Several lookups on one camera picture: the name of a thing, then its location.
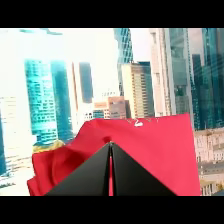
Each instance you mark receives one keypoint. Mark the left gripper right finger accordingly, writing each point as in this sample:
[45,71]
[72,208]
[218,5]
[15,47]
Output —
[135,178]

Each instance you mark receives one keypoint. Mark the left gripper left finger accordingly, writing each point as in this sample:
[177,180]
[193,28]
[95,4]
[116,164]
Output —
[87,178]

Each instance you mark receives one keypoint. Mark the red T-shirt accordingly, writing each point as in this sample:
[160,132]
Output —
[160,150]

